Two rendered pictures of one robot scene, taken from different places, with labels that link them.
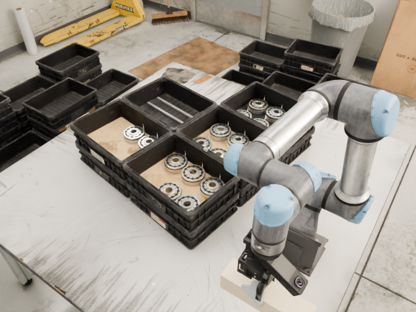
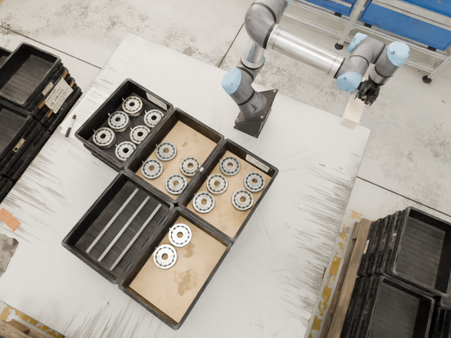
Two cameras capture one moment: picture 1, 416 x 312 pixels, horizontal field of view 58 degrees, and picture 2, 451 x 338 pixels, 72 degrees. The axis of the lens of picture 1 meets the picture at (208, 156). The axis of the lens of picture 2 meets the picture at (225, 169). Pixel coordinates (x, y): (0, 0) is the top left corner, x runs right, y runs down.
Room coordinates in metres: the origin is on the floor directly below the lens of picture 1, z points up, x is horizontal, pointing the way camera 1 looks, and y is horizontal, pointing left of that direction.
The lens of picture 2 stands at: (1.24, 0.51, 2.27)
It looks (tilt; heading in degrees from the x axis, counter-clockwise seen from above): 69 degrees down; 254
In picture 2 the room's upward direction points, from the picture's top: 6 degrees clockwise
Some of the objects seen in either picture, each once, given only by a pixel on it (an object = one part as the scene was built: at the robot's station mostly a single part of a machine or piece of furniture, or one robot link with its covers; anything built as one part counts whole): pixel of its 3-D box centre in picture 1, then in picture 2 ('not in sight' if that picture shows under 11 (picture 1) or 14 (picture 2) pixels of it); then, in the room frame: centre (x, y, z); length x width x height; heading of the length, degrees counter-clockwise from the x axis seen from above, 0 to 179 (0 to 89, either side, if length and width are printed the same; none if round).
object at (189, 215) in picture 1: (181, 171); (229, 187); (1.10, 0.11, 0.92); 0.40 x 0.30 x 0.02; 47
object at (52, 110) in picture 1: (68, 122); not in sight; (2.15, 0.99, 0.37); 0.40 x 0.30 x 0.45; 146
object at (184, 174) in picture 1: (193, 173); (217, 183); (1.15, 0.06, 0.86); 0.10 x 0.10 x 0.01
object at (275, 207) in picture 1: (273, 213); (391, 58); (0.49, -0.13, 1.39); 0.09 x 0.08 x 0.11; 140
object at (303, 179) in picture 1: (290, 184); (364, 51); (0.58, -0.18, 1.38); 0.11 x 0.11 x 0.08; 50
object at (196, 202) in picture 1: (187, 204); (254, 181); (0.97, 0.08, 0.86); 0.10 x 0.10 x 0.01
